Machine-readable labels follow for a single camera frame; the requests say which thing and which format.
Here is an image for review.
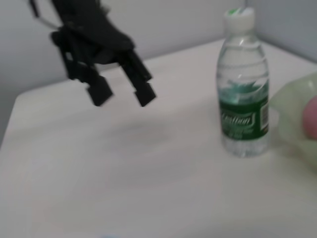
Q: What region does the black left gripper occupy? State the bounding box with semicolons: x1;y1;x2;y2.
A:
49;0;157;107

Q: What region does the clear water bottle green label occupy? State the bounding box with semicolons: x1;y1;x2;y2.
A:
216;7;270;158

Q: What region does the pink peach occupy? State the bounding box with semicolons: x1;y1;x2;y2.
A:
302;96;317;139

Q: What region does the green glass fruit plate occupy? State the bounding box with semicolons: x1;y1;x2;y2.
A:
268;73;317;174

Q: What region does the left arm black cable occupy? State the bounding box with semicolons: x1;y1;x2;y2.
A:
28;0;62;28

